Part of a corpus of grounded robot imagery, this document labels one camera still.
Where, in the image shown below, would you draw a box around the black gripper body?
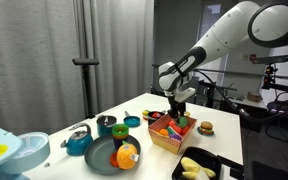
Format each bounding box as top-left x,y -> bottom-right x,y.
165,87 -> 196,120

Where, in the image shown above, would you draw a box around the green pear plush toy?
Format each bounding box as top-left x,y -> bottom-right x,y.
178,116 -> 188,128

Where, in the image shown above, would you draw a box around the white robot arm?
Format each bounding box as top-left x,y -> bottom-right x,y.
159,0 -> 288,120

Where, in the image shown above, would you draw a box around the red plush in pot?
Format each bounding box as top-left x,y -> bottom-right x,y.
152,112 -> 161,118

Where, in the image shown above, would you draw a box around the red tomato plush toy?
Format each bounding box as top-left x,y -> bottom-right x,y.
182,126 -> 190,136

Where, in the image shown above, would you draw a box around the orange plush ball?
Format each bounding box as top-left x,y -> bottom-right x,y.
159,129 -> 168,136

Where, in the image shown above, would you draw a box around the black toy pot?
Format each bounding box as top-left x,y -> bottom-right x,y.
142,110 -> 165,125

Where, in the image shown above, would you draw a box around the orange checkered cardboard box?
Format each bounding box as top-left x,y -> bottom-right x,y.
148,115 -> 197,154

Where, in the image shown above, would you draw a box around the purple grape plush toy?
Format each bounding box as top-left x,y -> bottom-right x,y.
169,134 -> 182,141

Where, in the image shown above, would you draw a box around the burger plush toy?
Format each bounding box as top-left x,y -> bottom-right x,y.
200,121 -> 213,130

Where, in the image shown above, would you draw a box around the teal toy saucepan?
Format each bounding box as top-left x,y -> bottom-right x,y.
124,111 -> 140,127

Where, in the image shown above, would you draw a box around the black oven tray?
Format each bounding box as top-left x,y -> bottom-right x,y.
172,147 -> 222,180

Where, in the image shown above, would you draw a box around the stacked colourful toy cups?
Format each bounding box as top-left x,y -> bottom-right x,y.
112,124 -> 129,150

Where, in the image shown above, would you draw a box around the yellow banana plush toy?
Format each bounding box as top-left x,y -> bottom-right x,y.
180,157 -> 216,180

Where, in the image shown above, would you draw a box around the pineapple plush toy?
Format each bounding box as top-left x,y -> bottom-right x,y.
116,141 -> 139,170

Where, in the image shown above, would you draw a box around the teal toy pot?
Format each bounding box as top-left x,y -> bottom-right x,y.
97,115 -> 117,136

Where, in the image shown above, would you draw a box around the grey toy frying pan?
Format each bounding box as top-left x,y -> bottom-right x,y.
84,134 -> 142,176

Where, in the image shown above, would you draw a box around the teal toy kettle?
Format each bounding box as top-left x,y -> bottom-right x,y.
60,123 -> 93,156

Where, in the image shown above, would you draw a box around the light blue toy appliance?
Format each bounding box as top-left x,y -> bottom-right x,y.
0,128 -> 50,180

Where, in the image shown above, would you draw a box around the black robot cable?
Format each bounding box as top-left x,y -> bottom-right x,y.
192,68 -> 288,124

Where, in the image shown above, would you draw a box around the black camera on mount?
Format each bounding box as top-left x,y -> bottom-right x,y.
251,55 -> 288,91

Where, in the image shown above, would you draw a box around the black camera stand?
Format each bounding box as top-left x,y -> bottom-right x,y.
72,58 -> 99,118

